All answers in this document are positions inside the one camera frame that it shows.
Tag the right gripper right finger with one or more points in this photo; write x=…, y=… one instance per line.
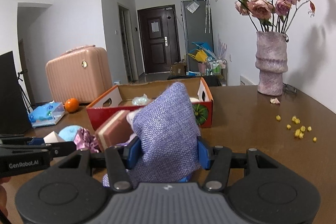
x=217, y=161

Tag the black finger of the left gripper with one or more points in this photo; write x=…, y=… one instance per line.
x=62, y=149

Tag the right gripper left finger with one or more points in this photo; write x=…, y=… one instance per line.
x=119, y=161

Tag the light blue fluffy towel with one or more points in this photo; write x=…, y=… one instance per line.
x=68, y=133

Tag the pink layered sponge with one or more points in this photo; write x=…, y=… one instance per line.
x=114, y=130

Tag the white foam roll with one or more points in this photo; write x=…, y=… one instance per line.
x=53, y=137

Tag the translucent iridescent bag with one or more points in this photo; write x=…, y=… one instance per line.
x=141, y=101

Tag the person right hand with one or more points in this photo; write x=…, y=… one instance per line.
x=3, y=195

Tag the black monitor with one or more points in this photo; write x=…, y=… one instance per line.
x=14, y=118

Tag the orange fruit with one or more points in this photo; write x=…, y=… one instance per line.
x=71, y=105

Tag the pink suitcase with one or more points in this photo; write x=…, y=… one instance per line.
x=82, y=73

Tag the fallen pink petal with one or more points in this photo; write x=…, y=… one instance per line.
x=274, y=101

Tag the red cardboard box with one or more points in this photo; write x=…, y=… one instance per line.
x=119, y=97

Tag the yellow flower bits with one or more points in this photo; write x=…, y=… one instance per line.
x=298, y=129

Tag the cluttered utility cart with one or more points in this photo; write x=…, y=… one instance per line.
x=213, y=71

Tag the brown cardboard carton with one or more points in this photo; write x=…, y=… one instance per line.
x=178, y=69

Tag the black eyeglasses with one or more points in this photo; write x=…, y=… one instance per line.
x=286, y=88

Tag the purple textured vase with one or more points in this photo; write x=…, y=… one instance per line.
x=271, y=61

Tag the dark brown entrance door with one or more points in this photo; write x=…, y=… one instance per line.
x=159, y=38

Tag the grey refrigerator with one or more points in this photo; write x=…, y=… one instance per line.
x=197, y=28

